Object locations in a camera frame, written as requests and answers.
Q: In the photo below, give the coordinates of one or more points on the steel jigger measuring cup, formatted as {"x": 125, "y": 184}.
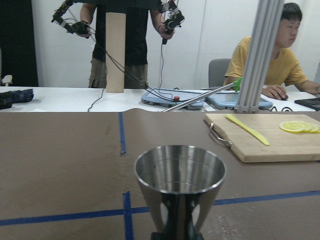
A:
{"x": 179, "y": 184}

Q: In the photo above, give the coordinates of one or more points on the blue teach pendant left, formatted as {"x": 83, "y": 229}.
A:
{"x": 168, "y": 98}

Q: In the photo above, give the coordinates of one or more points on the blue teach pendant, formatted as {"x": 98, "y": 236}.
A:
{"x": 168, "y": 98}
{"x": 228, "y": 100}

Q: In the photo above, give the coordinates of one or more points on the blue teach pendant right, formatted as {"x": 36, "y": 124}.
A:
{"x": 228, "y": 100}

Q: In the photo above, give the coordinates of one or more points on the grey chair right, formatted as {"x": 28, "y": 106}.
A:
{"x": 217, "y": 69}

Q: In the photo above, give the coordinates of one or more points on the steel rod green tip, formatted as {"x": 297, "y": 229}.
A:
{"x": 235, "y": 85}

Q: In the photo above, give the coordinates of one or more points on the yellow plastic knife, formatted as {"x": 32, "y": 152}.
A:
{"x": 253, "y": 132}

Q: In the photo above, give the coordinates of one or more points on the wooden plank upright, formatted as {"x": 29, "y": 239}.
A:
{"x": 115, "y": 33}

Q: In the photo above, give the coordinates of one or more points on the bamboo cutting board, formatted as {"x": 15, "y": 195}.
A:
{"x": 283, "y": 146}

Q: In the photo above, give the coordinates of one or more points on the standing operator in black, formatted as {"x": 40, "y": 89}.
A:
{"x": 165, "y": 17}

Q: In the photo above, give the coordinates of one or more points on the black computer mouse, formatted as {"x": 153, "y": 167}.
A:
{"x": 283, "y": 98}

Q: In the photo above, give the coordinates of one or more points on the lemon slice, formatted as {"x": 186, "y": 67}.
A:
{"x": 292, "y": 126}
{"x": 315, "y": 128}
{"x": 307, "y": 127}

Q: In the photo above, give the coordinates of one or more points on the seated person yellow shirt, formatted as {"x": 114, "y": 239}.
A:
{"x": 284, "y": 67}

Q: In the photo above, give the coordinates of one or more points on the folded dark umbrella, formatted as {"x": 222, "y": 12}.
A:
{"x": 7, "y": 99}

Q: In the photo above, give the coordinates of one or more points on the black keyboard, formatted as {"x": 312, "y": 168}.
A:
{"x": 312, "y": 103}

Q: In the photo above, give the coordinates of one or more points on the aluminium frame post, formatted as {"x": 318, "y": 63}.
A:
{"x": 263, "y": 38}

